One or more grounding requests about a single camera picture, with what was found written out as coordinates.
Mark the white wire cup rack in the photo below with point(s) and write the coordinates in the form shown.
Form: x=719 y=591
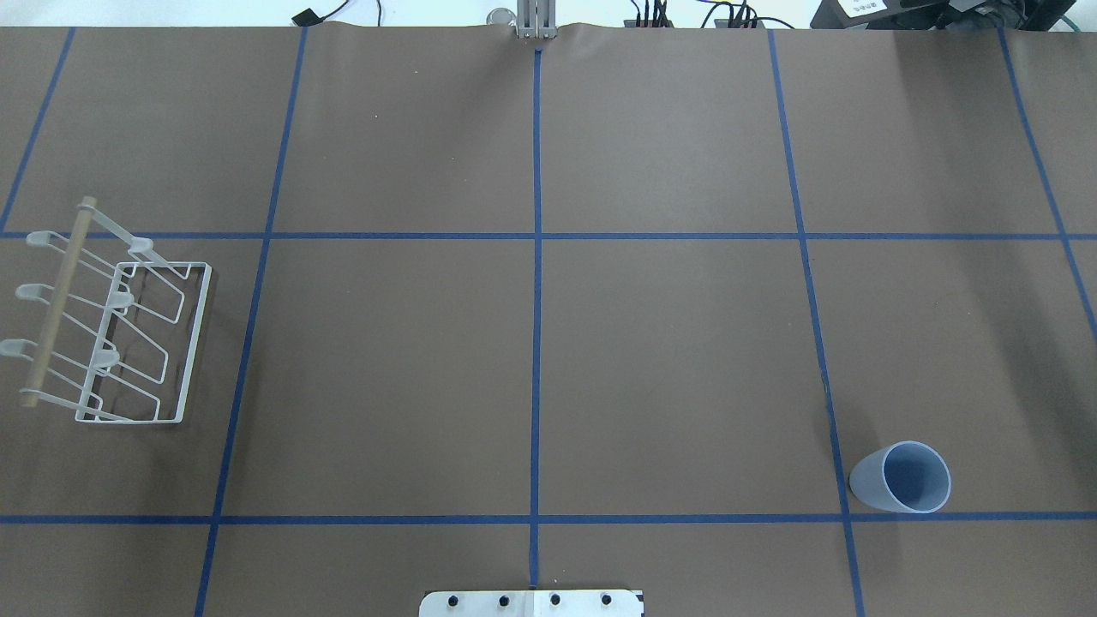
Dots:
x=122 y=329

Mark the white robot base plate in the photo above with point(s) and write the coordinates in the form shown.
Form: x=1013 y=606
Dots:
x=582 y=602

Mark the light blue plastic cup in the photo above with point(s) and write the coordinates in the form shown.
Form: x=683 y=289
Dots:
x=904 y=478

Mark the black device top right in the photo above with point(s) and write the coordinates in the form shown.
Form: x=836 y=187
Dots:
x=1033 y=16

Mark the brown table mat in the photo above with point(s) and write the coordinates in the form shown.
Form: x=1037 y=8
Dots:
x=619 y=309

